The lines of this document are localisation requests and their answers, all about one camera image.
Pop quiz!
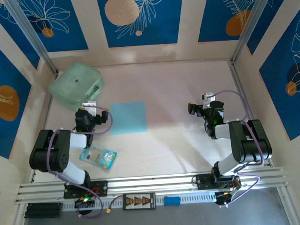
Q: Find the light blue cloth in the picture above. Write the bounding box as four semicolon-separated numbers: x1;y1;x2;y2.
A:
109;101;148;136

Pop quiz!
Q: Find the blue snack packet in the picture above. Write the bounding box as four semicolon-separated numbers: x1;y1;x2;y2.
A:
78;143;118;172

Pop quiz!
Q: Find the mint green zipper pouch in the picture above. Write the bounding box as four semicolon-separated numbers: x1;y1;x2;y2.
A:
47;60;106;113

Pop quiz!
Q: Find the circuit board with green light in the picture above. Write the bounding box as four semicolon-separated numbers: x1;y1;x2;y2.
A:
74;196;96;209

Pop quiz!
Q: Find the black power distribution board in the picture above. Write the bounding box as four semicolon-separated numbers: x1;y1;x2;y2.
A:
122;192;157;211

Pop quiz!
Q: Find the blue foam block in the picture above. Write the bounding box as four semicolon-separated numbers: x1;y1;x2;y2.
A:
163;195;181;207

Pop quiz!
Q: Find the black ribbed block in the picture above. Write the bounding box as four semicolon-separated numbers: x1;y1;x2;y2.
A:
23;201;63;220

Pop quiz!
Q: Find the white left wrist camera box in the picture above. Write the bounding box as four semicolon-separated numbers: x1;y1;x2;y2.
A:
81;100;98;116

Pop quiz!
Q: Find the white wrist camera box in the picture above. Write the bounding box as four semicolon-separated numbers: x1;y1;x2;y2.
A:
81;100;98;116
202;92;216;109

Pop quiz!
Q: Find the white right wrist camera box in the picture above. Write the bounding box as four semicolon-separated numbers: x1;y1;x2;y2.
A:
202;92;216;109

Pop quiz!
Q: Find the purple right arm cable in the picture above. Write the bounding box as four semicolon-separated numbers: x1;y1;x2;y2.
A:
208;88;267;207

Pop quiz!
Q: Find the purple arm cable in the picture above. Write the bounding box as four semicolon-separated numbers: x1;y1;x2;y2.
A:
208;88;267;207
44;105;118;222

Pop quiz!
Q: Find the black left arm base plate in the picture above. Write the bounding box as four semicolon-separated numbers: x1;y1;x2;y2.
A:
62;180;109;199

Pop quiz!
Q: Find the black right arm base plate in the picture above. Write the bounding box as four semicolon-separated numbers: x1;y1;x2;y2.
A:
192;172;242;191

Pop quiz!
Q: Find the aluminium mounting rail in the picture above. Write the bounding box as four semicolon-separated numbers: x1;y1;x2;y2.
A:
14;166;290;206

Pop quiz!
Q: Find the circuit board with orange wires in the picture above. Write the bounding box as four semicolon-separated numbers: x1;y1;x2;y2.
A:
215;189;239;207

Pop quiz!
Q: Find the slotted grey cable duct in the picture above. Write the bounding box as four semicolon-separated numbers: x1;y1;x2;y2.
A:
61;191;217;212

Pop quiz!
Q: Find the brown wire with yellow plug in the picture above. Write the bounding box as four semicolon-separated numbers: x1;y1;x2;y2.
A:
105;194;125;215

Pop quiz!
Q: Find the aluminium frame post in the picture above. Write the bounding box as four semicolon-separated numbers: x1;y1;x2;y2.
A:
226;0;276;66
3;0;60;77

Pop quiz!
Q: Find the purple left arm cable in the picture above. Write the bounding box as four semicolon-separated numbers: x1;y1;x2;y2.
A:
44;105;118;222

